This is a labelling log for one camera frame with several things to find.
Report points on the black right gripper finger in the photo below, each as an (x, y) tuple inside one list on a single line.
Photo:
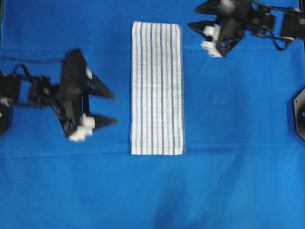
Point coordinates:
[(204, 28), (210, 7)]

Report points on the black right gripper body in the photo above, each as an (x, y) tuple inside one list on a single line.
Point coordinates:
[(229, 27)]

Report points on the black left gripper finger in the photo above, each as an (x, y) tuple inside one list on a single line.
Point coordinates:
[(102, 121), (96, 87)]

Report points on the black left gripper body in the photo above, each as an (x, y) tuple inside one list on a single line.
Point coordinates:
[(71, 99)]

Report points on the white blue striped towel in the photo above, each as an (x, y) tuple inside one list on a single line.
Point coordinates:
[(157, 89)]

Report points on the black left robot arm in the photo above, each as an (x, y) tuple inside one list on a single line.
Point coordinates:
[(21, 89)]

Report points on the black octagonal right arm base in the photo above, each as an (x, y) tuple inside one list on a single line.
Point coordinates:
[(299, 113)]

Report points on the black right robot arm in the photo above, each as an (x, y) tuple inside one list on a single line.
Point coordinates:
[(282, 25)]

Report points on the blue table cloth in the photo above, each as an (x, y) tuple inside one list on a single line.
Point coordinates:
[(244, 164)]

